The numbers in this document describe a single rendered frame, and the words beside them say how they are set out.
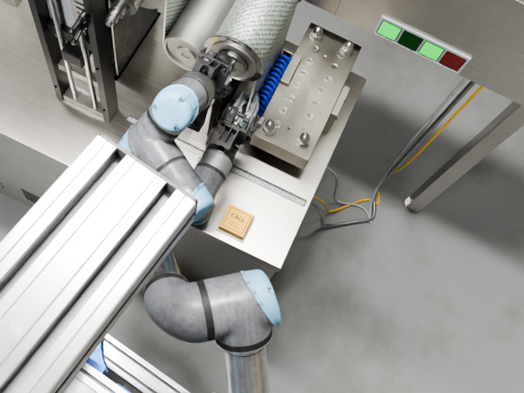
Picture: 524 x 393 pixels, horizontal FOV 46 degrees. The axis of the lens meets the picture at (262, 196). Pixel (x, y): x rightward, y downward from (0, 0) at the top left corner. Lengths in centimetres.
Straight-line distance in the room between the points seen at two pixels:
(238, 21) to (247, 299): 63
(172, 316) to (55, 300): 74
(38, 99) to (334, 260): 141
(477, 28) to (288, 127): 52
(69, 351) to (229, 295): 75
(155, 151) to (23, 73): 77
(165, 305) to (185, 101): 37
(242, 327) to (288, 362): 134
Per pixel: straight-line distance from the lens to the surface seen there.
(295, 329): 253
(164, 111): 111
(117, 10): 138
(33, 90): 181
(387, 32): 168
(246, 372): 126
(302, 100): 167
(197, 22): 151
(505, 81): 172
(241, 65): 140
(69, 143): 173
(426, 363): 268
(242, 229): 161
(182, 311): 115
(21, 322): 44
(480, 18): 157
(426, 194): 264
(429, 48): 168
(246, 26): 142
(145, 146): 116
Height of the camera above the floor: 245
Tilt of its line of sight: 68 degrees down
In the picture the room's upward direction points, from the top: 24 degrees clockwise
